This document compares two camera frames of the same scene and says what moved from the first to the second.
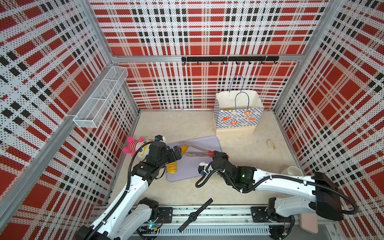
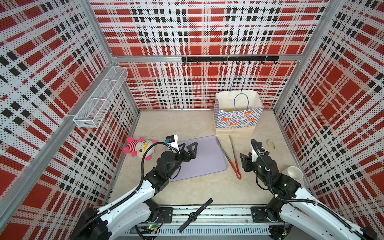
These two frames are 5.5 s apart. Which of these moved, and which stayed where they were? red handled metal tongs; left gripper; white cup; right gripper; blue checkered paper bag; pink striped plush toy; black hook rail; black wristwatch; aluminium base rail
Moved: right gripper; left gripper; red handled metal tongs
Stayed: pink striped plush toy; blue checkered paper bag; black hook rail; aluminium base rail; black wristwatch; white cup
